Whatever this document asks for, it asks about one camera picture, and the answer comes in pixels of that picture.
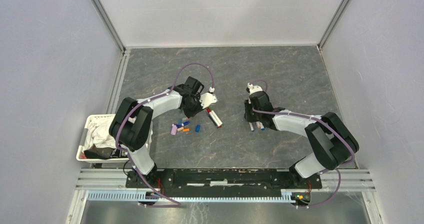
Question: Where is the green cap marker pen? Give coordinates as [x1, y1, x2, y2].
[209, 108, 223, 128]

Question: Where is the dark blue cap marker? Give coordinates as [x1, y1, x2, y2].
[259, 122, 265, 131]

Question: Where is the purple grey marker pen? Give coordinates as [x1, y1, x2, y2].
[206, 112, 220, 129]

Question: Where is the red cap marker pen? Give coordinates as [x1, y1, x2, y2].
[206, 107, 223, 128]

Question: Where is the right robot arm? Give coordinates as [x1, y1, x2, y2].
[244, 89, 359, 188]

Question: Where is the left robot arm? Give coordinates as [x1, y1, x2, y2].
[108, 76, 205, 188]

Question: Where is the white cloth in basket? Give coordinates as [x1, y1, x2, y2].
[82, 116, 116, 151]

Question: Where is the white plastic basket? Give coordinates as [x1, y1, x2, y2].
[75, 113, 153, 164]

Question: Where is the black item in basket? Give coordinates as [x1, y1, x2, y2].
[83, 145, 127, 160]

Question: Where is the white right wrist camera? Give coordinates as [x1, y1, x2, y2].
[246, 82, 264, 95]

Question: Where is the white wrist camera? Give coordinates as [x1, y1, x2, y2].
[246, 82, 264, 95]
[199, 92, 218, 109]

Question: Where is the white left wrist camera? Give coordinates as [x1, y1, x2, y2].
[199, 92, 218, 109]

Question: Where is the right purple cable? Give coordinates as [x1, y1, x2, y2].
[248, 79, 356, 209]

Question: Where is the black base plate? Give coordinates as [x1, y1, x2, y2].
[125, 168, 323, 198]

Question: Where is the white cable duct strip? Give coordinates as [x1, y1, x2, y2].
[86, 190, 294, 204]

